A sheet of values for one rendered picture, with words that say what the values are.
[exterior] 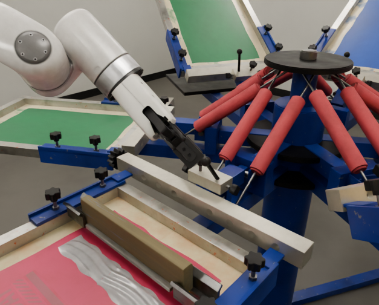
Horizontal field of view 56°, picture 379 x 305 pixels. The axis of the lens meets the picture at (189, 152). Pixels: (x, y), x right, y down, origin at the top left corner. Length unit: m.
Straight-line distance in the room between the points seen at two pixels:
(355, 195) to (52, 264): 0.74
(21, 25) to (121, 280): 0.59
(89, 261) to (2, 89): 3.96
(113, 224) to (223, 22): 1.65
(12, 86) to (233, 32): 3.20
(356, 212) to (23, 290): 0.75
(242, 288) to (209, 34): 1.63
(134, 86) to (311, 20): 4.53
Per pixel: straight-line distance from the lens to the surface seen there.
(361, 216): 0.79
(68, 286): 0.91
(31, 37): 0.54
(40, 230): 1.07
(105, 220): 0.93
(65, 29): 0.59
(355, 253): 2.58
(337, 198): 0.87
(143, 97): 0.54
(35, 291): 0.93
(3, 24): 0.55
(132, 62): 0.58
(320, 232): 2.66
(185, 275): 0.77
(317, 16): 4.97
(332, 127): 1.17
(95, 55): 0.57
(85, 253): 0.97
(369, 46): 2.22
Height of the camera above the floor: 1.60
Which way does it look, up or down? 27 degrees down
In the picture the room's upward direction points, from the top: straight up
